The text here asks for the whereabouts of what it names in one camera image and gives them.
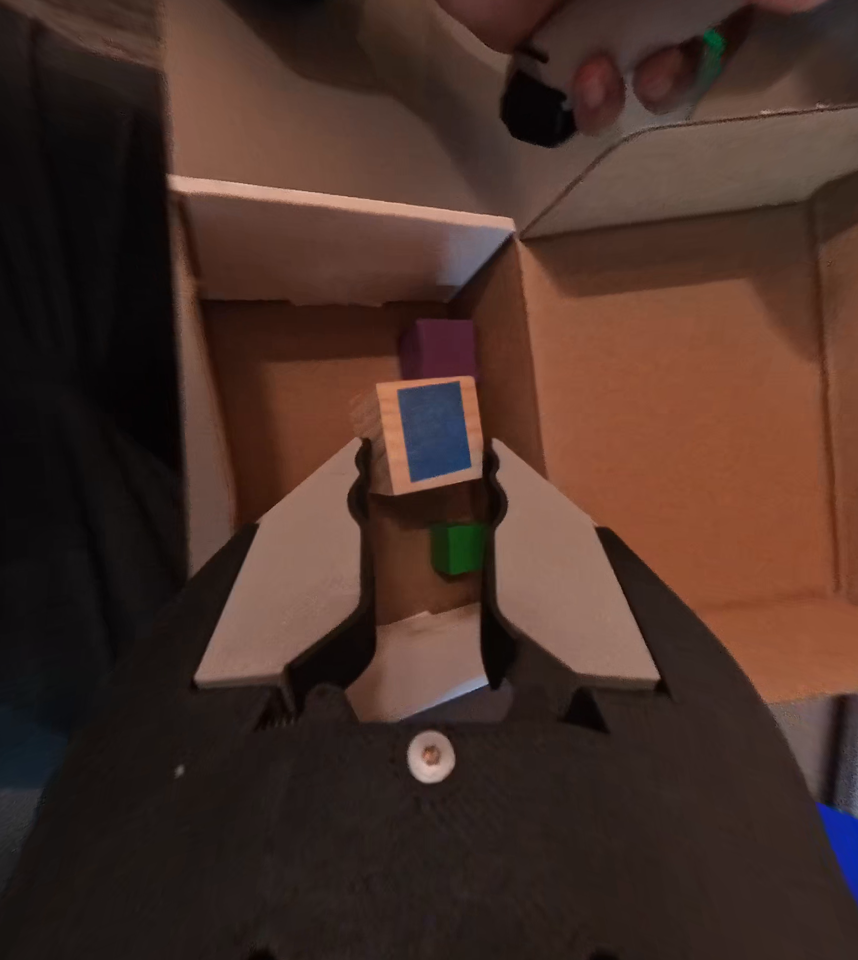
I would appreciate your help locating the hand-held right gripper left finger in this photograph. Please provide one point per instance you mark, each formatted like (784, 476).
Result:
(286, 600)

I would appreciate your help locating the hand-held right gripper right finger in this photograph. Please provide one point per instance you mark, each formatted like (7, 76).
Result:
(571, 600)

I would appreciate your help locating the green cube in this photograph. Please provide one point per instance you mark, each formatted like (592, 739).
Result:
(459, 547)

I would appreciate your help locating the plain wooden cube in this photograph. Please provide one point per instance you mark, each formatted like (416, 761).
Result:
(432, 435)

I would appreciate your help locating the white cardboard mailer box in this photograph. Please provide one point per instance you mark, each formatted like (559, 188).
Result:
(684, 412)

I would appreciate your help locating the red cube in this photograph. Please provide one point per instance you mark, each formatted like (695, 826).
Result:
(440, 349)

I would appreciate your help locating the person's left hand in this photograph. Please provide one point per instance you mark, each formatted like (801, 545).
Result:
(597, 94)

